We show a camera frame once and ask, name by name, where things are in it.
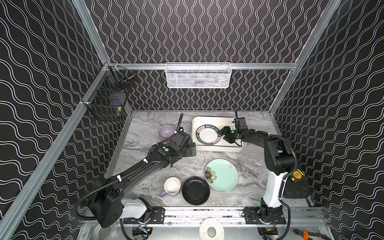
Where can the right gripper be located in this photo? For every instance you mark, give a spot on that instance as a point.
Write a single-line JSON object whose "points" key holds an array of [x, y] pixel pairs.
{"points": [[228, 135]]}

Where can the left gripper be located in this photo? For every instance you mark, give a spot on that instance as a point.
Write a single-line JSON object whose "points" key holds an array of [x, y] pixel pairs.
{"points": [[188, 148]]}

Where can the green rimmed lettered plate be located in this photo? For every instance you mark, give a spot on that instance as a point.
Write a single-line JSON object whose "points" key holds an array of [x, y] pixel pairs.
{"points": [[208, 135]]}

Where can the mint green flower plate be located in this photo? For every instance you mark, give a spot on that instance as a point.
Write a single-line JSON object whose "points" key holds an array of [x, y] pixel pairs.
{"points": [[221, 175]]}

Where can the black plate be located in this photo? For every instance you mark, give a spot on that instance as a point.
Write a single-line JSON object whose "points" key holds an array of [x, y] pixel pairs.
{"points": [[196, 191]]}

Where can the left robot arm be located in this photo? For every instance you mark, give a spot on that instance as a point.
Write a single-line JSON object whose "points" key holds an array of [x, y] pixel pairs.
{"points": [[105, 201]]}

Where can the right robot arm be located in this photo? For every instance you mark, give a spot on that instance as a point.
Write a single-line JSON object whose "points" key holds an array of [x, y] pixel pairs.
{"points": [[280, 161]]}

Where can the white plastic bin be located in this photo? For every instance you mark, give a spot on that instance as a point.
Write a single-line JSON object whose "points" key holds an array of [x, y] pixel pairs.
{"points": [[222, 145]]}

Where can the lavender patterned bowl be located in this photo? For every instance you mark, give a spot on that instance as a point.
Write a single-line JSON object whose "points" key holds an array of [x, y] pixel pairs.
{"points": [[165, 132]]}

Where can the purple mug white inside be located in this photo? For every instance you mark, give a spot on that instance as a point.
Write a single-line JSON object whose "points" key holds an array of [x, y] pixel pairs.
{"points": [[171, 187]]}

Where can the white tape roll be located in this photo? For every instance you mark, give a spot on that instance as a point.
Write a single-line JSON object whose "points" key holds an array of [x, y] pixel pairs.
{"points": [[211, 229]]}

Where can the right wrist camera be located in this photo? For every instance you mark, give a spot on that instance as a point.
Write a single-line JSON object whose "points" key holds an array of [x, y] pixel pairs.
{"points": [[240, 124]]}

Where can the clear wire wall basket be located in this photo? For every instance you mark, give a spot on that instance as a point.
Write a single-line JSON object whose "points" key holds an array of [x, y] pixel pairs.
{"points": [[197, 75]]}

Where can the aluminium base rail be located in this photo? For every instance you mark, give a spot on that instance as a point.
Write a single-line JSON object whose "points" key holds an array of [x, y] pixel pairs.
{"points": [[228, 217]]}

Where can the black wire wall basket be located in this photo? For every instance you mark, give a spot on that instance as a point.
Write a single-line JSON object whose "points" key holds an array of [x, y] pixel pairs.
{"points": [[109, 101]]}

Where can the orange handled pliers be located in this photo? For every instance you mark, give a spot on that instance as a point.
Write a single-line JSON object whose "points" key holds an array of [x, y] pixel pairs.
{"points": [[306, 235]]}

